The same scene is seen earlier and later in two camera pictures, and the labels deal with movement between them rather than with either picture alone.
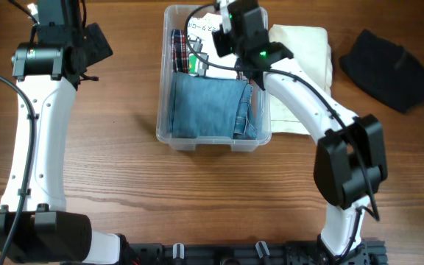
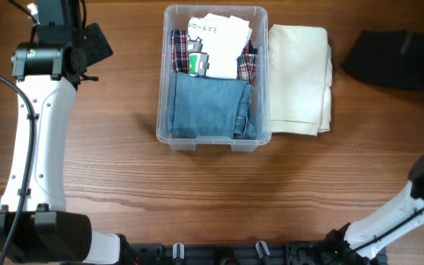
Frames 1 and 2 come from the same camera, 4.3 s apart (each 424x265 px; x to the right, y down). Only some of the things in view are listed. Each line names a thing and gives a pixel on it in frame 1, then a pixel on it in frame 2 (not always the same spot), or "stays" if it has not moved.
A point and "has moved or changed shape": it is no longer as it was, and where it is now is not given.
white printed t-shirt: [200, 33] stays
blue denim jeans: [210, 107] stays
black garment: [387, 71] has moved or changed shape
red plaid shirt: [180, 54] stays
